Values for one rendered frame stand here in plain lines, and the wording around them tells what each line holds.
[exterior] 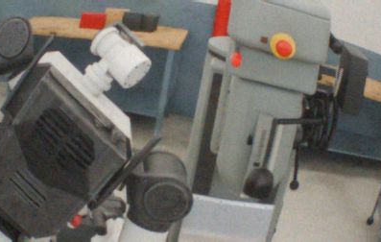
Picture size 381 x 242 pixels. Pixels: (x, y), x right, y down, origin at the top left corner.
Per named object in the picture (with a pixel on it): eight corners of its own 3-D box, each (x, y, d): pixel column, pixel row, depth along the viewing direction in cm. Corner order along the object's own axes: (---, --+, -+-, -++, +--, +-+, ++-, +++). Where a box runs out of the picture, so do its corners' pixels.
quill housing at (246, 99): (280, 203, 156) (308, 92, 145) (207, 193, 156) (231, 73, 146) (279, 176, 174) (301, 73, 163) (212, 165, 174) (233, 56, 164)
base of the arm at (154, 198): (177, 238, 106) (202, 188, 103) (111, 214, 103) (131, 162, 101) (171, 207, 120) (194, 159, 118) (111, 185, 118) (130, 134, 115)
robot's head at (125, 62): (108, 95, 103) (143, 57, 102) (79, 60, 106) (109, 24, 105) (122, 100, 110) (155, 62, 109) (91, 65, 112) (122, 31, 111)
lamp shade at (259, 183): (251, 200, 135) (258, 177, 133) (237, 187, 141) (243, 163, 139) (275, 196, 139) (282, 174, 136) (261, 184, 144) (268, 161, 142)
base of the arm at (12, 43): (1, 91, 93) (45, 58, 96) (-20, 37, 90) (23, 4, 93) (1, 87, 107) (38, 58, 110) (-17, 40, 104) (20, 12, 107)
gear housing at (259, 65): (316, 98, 142) (321, 60, 138) (223, 75, 142) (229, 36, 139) (303, 66, 173) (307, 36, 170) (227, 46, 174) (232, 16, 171)
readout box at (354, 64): (362, 118, 175) (371, 60, 168) (342, 113, 175) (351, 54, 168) (353, 101, 194) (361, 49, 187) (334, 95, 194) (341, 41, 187)
